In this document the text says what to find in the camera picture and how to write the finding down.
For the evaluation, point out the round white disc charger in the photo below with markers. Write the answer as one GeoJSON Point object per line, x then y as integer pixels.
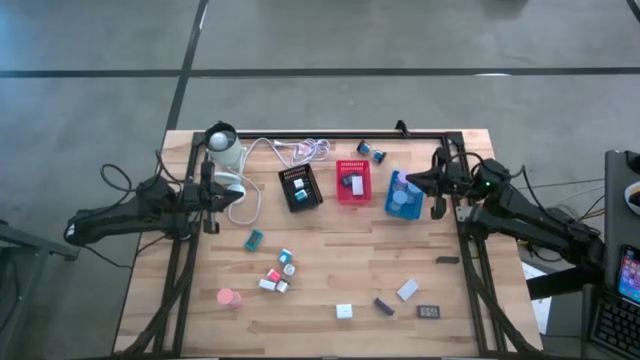
{"type": "Point", "coordinates": [225, 150]}

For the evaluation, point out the blue plastic basket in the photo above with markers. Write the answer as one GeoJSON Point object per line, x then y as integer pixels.
{"type": "Point", "coordinates": [395, 212]}

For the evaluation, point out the black digital timer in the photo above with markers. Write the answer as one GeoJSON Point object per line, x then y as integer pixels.
{"type": "Point", "coordinates": [428, 311]}

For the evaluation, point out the red plastic basket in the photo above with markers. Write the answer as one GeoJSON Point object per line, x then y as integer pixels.
{"type": "Point", "coordinates": [345, 167]}

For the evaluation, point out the white labelled wall charger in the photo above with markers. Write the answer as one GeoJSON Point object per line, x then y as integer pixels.
{"type": "Point", "coordinates": [267, 285]}

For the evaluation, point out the purple and white wall charger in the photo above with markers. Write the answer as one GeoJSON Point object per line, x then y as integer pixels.
{"type": "Point", "coordinates": [289, 270]}

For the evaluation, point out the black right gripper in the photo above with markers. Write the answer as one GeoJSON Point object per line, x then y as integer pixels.
{"type": "Point", "coordinates": [457, 182]}

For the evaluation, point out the white paper sheet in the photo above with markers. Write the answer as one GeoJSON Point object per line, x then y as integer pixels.
{"type": "Point", "coordinates": [542, 310]}

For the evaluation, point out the dark grey side desk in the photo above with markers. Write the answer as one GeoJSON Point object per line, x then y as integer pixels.
{"type": "Point", "coordinates": [612, 200]}

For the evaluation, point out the black plastic basket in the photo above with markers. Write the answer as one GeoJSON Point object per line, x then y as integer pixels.
{"type": "Point", "coordinates": [287, 175]}

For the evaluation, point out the pink wall charger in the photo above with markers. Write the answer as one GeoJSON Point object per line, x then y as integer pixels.
{"type": "Point", "coordinates": [273, 275]}

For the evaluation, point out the grey metal side table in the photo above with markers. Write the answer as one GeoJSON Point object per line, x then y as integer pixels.
{"type": "Point", "coordinates": [30, 245]}

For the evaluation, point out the black keyboard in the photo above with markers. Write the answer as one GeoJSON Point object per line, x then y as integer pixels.
{"type": "Point", "coordinates": [615, 330]}

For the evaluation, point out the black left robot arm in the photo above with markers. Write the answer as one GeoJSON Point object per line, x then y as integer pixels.
{"type": "Point", "coordinates": [115, 220]}

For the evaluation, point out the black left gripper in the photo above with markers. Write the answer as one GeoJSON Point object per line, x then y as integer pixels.
{"type": "Point", "coordinates": [207, 200]}

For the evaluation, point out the teal digital timer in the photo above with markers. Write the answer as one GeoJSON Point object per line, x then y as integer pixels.
{"type": "Point", "coordinates": [254, 240]}

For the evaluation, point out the blue digital timer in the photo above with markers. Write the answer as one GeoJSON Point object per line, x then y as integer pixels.
{"type": "Point", "coordinates": [347, 180]}

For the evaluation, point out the navy blue sand hourglass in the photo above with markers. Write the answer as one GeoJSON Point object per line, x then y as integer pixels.
{"type": "Point", "coordinates": [364, 147]}

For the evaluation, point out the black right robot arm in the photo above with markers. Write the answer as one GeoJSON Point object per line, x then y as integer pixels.
{"type": "Point", "coordinates": [540, 220]}

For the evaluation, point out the small black bracket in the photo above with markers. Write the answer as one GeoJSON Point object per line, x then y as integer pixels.
{"type": "Point", "coordinates": [401, 127]}

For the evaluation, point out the flat white power adapter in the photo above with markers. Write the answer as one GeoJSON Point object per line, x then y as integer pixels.
{"type": "Point", "coordinates": [407, 290]}

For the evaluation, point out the dark purple rectangular gadget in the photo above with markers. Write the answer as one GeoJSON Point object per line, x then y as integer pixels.
{"type": "Point", "coordinates": [384, 306]}

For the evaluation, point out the white cube wall charger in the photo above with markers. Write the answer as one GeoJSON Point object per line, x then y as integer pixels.
{"type": "Point", "coordinates": [344, 311]}

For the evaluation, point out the smartphone with lit screen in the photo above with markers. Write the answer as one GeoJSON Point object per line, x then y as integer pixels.
{"type": "Point", "coordinates": [630, 275]}

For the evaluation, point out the small black flat bar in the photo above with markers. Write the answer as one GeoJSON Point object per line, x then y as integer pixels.
{"type": "Point", "coordinates": [447, 259]}

